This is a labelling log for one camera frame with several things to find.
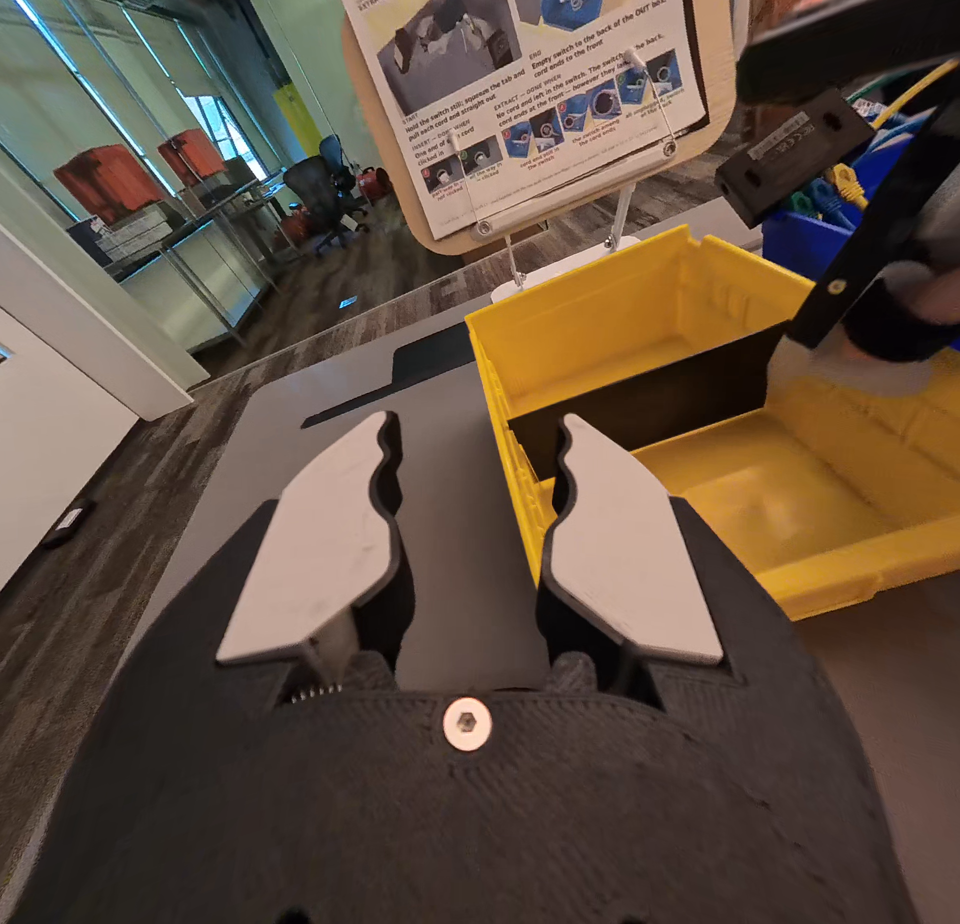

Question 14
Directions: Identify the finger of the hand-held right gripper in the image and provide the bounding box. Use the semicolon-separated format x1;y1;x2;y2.
736;0;960;109

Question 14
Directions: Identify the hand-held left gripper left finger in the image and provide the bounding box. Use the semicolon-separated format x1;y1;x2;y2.
215;411;417;667

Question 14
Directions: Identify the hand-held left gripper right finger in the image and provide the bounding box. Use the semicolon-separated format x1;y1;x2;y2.
535;414;726;667

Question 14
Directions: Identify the blue ethernet cable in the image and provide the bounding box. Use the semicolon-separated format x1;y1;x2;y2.
804;114;935;231

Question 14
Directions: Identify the yellow ethernet cable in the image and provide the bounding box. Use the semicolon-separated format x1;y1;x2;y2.
827;60;960;210

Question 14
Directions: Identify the blue plastic bin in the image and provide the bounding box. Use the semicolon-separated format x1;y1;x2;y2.
761;110;960;355

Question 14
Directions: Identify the black ethernet switch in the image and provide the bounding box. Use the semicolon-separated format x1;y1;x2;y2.
714;87;876;229

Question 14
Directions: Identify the yellow plastic bin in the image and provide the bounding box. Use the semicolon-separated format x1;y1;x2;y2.
463;224;960;622

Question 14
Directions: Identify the person's right hand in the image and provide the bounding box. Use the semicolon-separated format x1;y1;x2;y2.
843;260;960;385

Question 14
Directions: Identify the wooden instruction board with stand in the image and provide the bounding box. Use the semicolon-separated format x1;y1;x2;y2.
328;0;738;304

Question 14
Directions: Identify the metal shelf rack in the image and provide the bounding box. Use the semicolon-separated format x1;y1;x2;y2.
66;166;291;349

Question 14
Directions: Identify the black mesh office chair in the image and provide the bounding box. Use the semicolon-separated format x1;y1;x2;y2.
283;134;370;256

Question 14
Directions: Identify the red box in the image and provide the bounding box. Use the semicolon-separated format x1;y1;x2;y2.
156;129;228;187
54;144;164;217

